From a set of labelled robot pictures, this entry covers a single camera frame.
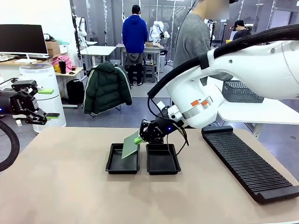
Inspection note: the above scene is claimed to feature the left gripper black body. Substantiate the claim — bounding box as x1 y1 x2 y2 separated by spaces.
0 92 39 117

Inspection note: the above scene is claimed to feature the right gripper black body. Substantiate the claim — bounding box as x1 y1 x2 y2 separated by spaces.
149 117 185 145

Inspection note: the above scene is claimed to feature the green circuit board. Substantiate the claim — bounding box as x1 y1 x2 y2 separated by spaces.
121 130 141 160

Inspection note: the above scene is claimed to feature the black plastic ESD tray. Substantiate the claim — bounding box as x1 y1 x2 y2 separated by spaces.
145 143 182 175
105 143 141 175

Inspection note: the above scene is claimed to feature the white cylindrical air purifier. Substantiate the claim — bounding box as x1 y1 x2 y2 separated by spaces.
19 63 67 134

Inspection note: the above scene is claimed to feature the black backpack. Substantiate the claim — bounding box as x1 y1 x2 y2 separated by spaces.
66 79 85 105

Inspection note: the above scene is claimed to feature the black tumbler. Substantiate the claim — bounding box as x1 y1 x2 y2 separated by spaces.
58 60 67 75

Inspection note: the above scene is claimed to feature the small light wood desk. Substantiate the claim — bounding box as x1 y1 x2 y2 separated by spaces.
55 67 85 109

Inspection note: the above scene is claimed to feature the pink cloth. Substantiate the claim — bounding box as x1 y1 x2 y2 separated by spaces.
51 55 77 73

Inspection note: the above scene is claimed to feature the light wood monitor desk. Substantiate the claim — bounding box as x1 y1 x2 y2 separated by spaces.
0 53 62 69

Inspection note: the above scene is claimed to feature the cardboard box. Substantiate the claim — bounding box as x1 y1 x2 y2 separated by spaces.
45 40 61 56

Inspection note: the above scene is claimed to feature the dark green padded jacket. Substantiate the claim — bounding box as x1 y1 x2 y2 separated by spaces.
82 61 133 117

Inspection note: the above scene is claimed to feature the grey step stool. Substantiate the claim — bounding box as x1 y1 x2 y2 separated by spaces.
142 64 157 84

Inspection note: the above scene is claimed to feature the black computer monitor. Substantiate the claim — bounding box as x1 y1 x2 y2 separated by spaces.
0 24 49 64

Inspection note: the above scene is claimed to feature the grey work table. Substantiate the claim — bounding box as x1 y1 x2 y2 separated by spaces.
116 42 165 81

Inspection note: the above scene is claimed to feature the grey mesh basket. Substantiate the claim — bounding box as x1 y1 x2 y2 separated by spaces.
221 80 265 104

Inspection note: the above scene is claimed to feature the black slotted board rack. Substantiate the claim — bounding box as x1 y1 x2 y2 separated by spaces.
201 125 299 205

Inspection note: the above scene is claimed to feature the person in blue hoodie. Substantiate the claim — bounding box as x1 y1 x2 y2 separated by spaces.
121 4 149 86

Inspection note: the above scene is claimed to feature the person in grey sweater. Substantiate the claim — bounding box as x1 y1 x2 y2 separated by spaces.
172 0 234 86

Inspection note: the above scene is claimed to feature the person in black with cap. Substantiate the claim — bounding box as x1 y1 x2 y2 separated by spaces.
232 20 252 41

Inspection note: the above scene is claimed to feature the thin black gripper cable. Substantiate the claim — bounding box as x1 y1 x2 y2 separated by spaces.
147 95 189 157

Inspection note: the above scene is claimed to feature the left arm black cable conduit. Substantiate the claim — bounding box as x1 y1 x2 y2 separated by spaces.
0 119 21 173

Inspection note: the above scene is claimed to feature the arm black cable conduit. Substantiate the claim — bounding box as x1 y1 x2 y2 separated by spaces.
147 23 299 98
0 119 21 173

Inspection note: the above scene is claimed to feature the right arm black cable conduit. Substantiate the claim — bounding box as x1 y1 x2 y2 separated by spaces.
147 23 299 98

